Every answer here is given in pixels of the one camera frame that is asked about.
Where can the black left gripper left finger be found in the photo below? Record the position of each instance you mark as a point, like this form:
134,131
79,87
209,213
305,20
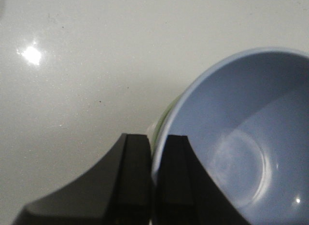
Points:
115,191

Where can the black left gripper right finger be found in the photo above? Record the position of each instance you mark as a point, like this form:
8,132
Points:
185,193

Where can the green bowl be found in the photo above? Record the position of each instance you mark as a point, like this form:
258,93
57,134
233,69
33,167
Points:
153,130

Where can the blue bowl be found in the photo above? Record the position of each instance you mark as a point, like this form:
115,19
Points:
247,120

